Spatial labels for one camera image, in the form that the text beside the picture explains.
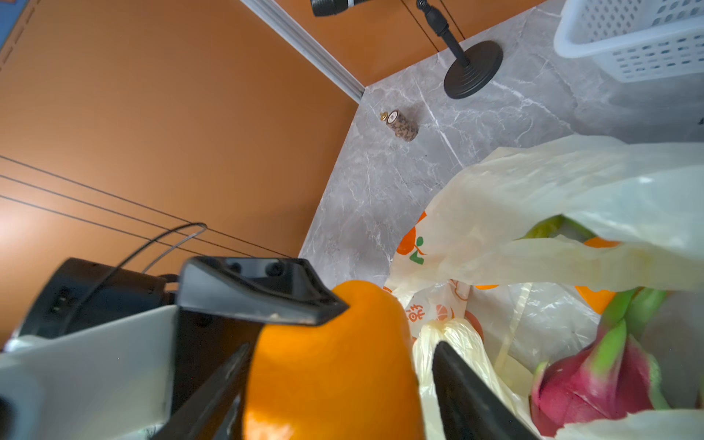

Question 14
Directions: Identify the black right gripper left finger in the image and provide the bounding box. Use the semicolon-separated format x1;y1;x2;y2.
153;343;252;440

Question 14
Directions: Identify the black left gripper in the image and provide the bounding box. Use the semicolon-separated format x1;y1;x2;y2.
170;257;348;414

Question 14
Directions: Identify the black microphone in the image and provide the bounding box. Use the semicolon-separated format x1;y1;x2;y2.
310;0;368;18

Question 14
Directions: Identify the green pepper fruit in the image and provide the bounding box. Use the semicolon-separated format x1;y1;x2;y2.
522;214;596;242

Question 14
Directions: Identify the pink dragon fruit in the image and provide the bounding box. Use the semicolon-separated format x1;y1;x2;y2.
530;287;670;437

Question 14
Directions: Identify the aluminium corner frame post left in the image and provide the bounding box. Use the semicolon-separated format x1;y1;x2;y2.
241;0;365;104

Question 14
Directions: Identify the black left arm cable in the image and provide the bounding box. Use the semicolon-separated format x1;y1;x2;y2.
54;222;208;337

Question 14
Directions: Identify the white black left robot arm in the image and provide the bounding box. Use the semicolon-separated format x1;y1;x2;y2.
1;257;348;439

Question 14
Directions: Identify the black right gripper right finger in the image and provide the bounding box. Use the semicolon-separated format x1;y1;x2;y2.
432;342;536;440

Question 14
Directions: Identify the yellowish plastic bag orange print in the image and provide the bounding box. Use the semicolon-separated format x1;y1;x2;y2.
384;136;703;439

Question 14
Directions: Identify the white perforated plastic basket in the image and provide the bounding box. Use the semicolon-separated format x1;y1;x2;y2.
554;0;703;83

